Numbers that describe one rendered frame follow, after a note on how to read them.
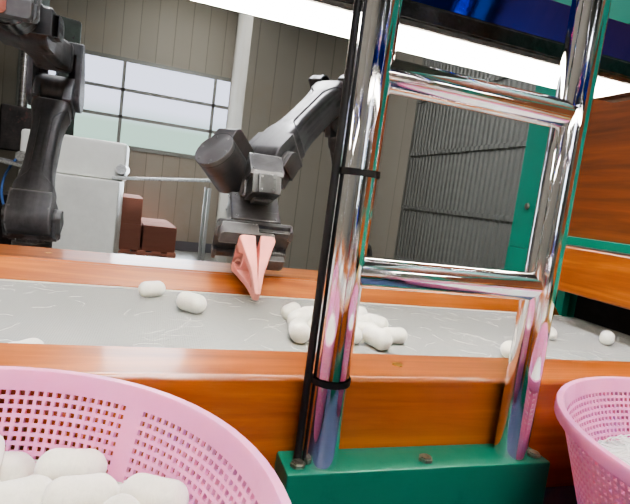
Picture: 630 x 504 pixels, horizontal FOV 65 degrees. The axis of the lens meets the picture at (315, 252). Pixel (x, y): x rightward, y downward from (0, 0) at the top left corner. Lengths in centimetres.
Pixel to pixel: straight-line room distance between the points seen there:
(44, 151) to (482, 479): 86
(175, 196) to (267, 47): 230
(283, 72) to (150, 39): 203
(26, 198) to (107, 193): 354
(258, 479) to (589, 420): 30
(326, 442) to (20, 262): 48
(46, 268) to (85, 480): 45
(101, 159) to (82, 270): 392
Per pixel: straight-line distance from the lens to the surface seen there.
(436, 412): 39
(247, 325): 53
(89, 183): 450
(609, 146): 94
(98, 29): 686
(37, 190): 97
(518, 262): 102
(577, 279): 84
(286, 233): 67
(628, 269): 78
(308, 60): 551
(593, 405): 46
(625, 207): 89
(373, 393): 36
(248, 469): 23
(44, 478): 27
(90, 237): 453
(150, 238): 542
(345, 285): 30
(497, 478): 40
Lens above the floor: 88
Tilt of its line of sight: 6 degrees down
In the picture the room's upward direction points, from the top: 7 degrees clockwise
